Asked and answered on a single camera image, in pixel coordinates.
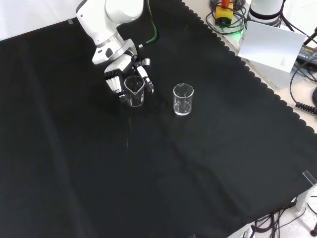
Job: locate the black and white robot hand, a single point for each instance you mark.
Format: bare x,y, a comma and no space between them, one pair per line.
119,65

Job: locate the small clear glass beaker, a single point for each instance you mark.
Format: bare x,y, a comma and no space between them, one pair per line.
135,95

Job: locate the clear glass rod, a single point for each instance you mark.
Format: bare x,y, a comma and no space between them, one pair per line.
128,134

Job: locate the black bench cloth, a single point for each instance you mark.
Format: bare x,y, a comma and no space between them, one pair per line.
99,161

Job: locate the yellow stop button box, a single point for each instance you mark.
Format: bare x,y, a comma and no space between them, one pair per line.
224,13

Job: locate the pale white board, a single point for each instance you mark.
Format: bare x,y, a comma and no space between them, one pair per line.
270,44

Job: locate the black power adapter yellow label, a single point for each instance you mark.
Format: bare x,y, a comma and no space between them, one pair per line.
308,53

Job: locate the black tripod leg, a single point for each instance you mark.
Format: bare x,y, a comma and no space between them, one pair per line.
311,37

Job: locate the white bench leg bracket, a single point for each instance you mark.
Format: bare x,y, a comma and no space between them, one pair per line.
307,198

